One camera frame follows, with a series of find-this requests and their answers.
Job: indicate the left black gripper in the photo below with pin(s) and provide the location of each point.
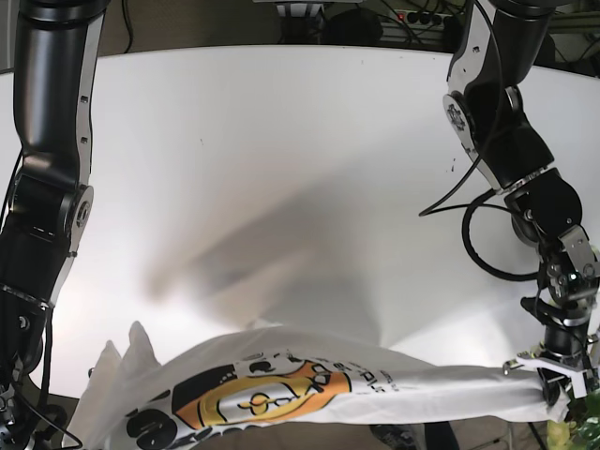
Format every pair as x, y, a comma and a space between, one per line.
562, 361

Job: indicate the white printed T-shirt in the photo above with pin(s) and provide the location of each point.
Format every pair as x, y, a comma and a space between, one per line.
263, 377

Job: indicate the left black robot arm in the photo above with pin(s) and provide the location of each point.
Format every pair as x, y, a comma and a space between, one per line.
483, 104

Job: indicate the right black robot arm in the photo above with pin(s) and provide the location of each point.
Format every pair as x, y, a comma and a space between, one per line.
47, 205

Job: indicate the green potted plant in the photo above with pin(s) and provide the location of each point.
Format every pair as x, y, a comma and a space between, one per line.
579, 429

